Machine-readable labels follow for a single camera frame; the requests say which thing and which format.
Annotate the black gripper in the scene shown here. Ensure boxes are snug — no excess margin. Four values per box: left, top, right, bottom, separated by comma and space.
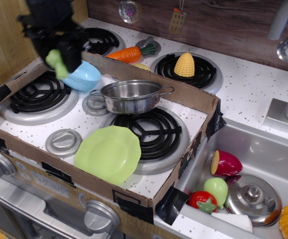
17, 14, 83, 73

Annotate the green toy broccoli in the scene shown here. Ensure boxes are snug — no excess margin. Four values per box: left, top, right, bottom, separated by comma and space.
45, 49, 68, 80

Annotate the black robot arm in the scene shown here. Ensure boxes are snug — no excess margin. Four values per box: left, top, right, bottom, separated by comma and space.
17, 0, 87, 73

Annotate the silver metal pot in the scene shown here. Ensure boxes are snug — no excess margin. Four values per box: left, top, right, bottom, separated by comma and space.
90, 80, 174, 115

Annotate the silver metal pot lid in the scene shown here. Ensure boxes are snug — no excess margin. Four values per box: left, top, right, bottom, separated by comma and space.
224, 173, 282, 228

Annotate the back left stove burner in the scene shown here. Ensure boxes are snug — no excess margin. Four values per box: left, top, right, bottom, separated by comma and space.
84, 27, 126, 56

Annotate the stove burner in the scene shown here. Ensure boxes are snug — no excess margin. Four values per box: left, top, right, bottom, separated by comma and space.
84, 27, 126, 56
150, 52, 223, 94
101, 107, 190, 175
1, 70, 79, 126

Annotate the light blue plastic bowl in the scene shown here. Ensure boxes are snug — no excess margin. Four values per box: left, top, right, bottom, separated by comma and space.
62, 61, 101, 92

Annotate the brown cardboard fence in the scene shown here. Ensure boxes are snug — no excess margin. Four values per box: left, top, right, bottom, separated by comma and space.
0, 52, 222, 223

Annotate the front left stove burner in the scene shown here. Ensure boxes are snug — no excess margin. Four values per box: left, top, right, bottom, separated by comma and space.
1, 70, 79, 126

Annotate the orange toy carrot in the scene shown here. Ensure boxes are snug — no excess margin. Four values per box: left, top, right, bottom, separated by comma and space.
106, 43, 156, 63

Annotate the silver stove knob middle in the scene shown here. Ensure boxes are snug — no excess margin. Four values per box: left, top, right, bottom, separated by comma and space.
82, 95, 109, 116

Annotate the hanging metal strainer spoon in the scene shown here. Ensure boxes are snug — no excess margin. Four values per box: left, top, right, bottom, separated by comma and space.
119, 0, 142, 24

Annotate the yellow toy lemon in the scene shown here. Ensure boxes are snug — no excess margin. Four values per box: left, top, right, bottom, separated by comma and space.
133, 63, 151, 72

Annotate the silver stove knob front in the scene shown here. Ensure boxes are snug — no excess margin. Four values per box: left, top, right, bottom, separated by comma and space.
45, 129, 82, 158

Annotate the light green plastic plate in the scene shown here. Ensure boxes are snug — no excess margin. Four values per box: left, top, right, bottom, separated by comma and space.
74, 125, 142, 185

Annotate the yellow toy corn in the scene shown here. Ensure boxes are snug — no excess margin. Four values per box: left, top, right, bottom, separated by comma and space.
174, 53, 195, 78

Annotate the front right stove burner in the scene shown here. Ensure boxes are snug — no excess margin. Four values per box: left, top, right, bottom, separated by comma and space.
101, 107, 190, 175

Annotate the back right stove burner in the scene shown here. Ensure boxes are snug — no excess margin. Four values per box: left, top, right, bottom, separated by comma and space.
150, 52, 223, 94

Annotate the silver oven knob right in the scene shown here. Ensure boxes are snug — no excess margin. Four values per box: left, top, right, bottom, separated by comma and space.
84, 199, 121, 234

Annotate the purple toy eggplant half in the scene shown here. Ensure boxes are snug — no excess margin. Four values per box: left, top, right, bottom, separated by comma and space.
210, 150, 243, 177

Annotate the red toy strawberry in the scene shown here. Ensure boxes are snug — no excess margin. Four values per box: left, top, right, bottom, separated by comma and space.
188, 191, 218, 214

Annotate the green toy pear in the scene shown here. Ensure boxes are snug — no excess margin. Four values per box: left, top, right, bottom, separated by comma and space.
203, 177, 228, 209

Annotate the silver sink basin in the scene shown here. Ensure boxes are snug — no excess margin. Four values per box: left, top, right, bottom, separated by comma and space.
176, 120, 288, 239

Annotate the silver faucet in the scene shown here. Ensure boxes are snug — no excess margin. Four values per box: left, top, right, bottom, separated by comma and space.
264, 0, 288, 134

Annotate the silver oven door handle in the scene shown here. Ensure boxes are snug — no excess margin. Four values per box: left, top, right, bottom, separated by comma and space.
0, 179, 127, 239

